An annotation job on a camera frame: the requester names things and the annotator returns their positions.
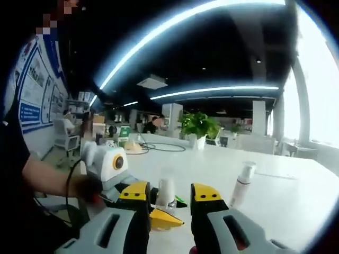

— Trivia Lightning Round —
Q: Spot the person's left hand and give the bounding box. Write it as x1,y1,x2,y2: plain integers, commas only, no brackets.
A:
73,141,103,205

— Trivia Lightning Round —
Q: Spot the white pump bottle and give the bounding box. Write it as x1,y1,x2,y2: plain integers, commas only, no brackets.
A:
229,160,256,208

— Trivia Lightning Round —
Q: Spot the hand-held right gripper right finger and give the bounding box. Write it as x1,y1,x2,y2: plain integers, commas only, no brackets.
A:
190,182,299,254

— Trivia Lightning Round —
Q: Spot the long ceiling light strip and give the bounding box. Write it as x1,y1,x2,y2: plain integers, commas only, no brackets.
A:
99,0,286,90
150,86,279,101

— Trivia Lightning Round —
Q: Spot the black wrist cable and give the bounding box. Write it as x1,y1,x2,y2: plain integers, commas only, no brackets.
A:
65,160,83,212

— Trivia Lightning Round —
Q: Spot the green plant in white pot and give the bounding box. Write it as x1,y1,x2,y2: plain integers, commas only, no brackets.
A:
179,112,222,150

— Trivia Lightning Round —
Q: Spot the green box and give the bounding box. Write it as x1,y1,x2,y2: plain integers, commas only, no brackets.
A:
118,125,132,145

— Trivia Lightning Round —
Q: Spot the ceiling air conditioner vent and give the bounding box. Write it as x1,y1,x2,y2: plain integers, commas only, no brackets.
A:
137,74,169,89

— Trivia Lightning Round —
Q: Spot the white mesh chair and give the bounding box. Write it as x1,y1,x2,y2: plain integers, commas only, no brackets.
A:
54,117,81,151

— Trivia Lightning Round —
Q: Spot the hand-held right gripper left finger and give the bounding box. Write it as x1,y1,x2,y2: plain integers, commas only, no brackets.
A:
54,180,151,254

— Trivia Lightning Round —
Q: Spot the person's dark clothing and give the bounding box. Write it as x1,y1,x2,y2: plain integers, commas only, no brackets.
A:
0,105,80,254

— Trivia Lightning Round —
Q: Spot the black cable loop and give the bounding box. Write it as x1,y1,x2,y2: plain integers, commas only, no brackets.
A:
137,133,186,153

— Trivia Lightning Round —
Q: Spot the small side table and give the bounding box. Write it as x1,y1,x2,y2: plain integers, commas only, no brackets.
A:
282,141,318,159

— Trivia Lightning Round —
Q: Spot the beige box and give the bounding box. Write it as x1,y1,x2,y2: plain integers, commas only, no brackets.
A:
124,141,149,154

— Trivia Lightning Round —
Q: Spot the large bright window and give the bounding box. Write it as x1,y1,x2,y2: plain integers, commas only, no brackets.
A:
267,7,339,149

